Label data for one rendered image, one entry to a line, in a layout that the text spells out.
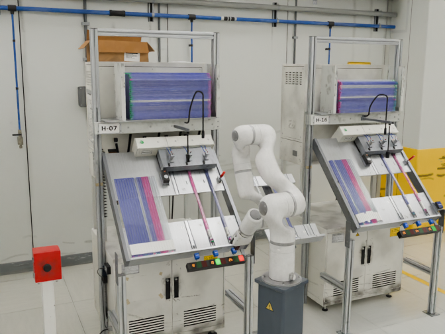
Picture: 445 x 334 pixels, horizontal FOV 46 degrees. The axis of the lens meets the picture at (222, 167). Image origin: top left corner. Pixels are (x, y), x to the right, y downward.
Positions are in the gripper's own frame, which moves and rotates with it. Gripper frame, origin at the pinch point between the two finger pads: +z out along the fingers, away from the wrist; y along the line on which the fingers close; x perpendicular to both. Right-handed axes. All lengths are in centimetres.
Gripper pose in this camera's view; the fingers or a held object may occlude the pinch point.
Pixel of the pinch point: (236, 246)
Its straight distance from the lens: 290.7
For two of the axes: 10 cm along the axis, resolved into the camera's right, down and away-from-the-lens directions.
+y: 9.1, -0.7, 4.0
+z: -2.8, 6.1, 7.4
